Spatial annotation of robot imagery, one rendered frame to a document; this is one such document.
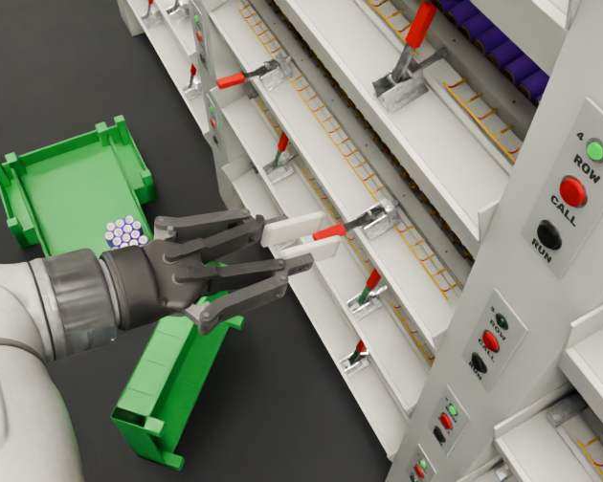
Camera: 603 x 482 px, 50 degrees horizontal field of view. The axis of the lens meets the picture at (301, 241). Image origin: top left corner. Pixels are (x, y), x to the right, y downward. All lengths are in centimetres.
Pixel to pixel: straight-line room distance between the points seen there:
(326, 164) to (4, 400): 47
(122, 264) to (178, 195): 89
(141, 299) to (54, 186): 87
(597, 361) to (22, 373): 39
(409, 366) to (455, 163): 38
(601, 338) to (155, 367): 72
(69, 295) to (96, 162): 89
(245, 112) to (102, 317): 62
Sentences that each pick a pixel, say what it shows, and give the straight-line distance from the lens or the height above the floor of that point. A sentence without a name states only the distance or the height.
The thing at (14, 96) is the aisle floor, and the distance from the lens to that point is 181.
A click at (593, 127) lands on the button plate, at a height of 89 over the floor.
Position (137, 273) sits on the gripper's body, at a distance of 59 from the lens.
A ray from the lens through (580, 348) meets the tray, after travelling 48.
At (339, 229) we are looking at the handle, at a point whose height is 57.
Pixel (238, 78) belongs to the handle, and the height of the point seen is 57.
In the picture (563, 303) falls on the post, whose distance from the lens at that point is 46.
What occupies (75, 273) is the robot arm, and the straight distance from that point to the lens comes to 58.
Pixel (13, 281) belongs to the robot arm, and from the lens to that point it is 58.
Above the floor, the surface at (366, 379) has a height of 16.
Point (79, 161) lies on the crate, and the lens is 145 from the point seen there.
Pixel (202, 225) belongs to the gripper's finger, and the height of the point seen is 60.
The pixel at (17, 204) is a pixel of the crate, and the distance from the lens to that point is 156.
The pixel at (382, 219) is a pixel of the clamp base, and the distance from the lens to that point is 71.
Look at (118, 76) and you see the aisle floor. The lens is 178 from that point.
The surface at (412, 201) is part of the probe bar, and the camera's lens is 72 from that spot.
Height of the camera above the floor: 114
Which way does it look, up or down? 56 degrees down
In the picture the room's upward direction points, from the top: straight up
